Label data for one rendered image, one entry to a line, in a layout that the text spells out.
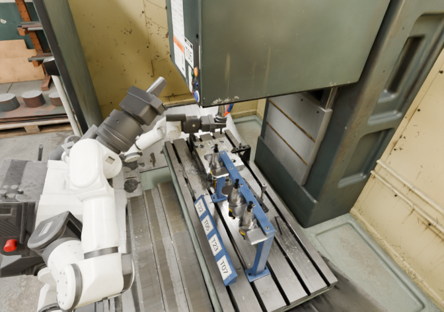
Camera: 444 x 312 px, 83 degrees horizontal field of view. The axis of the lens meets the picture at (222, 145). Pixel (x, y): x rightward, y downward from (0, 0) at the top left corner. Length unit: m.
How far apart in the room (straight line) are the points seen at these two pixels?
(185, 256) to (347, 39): 1.18
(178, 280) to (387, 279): 1.15
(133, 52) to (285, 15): 1.46
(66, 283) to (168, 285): 0.82
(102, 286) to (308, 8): 0.86
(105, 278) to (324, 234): 1.44
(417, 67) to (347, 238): 1.05
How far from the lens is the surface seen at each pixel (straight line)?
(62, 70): 1.37
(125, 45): 2.07
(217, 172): 1.11
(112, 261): 0.59
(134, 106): 0.65
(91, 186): 0.59
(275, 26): 0.81
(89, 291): 0.60
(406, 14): 1.13
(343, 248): 1.81
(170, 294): 1.36
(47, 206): 0.94
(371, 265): 1.82
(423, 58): 1.42
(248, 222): 0.91
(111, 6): 2.02
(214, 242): 1.22
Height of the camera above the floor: 1.99
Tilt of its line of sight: 38 degrees down
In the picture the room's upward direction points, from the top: 3 degrees clockwise
